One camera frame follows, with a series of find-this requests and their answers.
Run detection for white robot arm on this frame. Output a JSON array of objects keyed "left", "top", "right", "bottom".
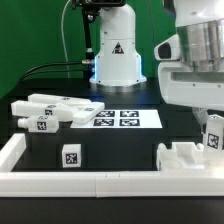
[{"left": 90, "top": 0, "right": 224, "bottom": 128}]

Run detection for white chair seat block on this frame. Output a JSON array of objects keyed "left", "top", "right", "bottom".
[{"left": 156, "top": 141, "right": 224, "bottom": 172}]

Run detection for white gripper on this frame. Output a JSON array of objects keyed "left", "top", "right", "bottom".
[{"left": 158, "top": 62, "right": 224, "bottom": 134}]

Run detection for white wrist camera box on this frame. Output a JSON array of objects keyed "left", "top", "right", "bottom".
[{"left": 154, "top": 34, "right": 181, "bottom": 61}]

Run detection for white U-shaped boundary frame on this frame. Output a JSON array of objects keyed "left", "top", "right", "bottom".
[{"left": 0, "top": 133, "right": 224, "bottom": 197}]

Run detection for white marker sheet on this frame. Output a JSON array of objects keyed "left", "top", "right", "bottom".
[{"left": 71, "top": 110, "right": 162, "bottom": 129}]

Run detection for white long chair bar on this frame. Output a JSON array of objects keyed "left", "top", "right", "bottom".
[{"left": 11, "top": 100, "right": 73, "bottom": 122}]

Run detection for white rear chair bar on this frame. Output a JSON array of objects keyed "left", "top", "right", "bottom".
[{"left": 28, "top": 94, "right": 92, "bottom": 106}]

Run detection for white tagged cube nut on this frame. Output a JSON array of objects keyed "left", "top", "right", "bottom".
[{"left": 62, "top": 144, "right": 82, "bottom": 168}]

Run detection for black cables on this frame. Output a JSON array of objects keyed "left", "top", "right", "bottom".
[{"left": 19, "top": 59, "right": 93, "bottom": 83}]

